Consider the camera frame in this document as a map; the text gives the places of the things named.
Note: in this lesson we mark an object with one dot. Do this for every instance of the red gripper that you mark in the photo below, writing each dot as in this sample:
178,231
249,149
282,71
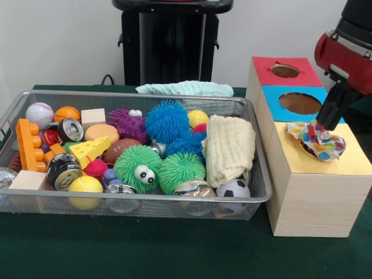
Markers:
349,61

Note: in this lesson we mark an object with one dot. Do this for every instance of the white polka dot cloth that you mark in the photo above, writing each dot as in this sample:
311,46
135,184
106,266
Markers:
319,142

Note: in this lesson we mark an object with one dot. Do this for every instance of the cream waffle cloth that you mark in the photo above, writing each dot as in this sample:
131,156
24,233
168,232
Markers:
231,150

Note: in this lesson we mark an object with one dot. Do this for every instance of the yellow toy cheese wedge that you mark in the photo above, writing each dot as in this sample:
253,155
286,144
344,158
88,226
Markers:
90,151

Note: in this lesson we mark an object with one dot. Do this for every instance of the silver drink can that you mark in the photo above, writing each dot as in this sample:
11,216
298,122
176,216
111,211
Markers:
63,171

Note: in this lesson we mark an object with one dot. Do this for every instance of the wooden box with three holes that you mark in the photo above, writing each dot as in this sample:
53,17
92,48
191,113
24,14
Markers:
317,192

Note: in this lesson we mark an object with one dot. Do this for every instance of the clear mesh bin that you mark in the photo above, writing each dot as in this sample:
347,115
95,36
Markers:
145,207

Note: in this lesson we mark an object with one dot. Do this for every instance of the small soccer ball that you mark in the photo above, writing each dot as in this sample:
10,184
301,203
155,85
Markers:
233,189

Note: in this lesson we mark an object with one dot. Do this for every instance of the mint green cloth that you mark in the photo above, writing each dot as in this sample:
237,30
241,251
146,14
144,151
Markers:
186,88

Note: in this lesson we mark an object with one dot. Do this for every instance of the blue spiky ball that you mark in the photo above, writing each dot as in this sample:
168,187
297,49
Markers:
167,121

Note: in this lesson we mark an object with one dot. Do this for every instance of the green spiky ball with face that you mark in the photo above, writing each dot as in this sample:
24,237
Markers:
138,168

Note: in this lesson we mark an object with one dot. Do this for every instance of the dark green tablecloth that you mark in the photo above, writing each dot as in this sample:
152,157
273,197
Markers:
174,250

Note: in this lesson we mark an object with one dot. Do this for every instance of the yellow tennis ball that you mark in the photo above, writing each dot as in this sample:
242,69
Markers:
85,187

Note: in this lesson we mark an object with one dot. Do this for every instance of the white baseball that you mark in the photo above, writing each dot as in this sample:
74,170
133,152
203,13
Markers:
39,114

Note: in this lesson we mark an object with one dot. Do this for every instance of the orange toy building block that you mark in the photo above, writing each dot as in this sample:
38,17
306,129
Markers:
28,145

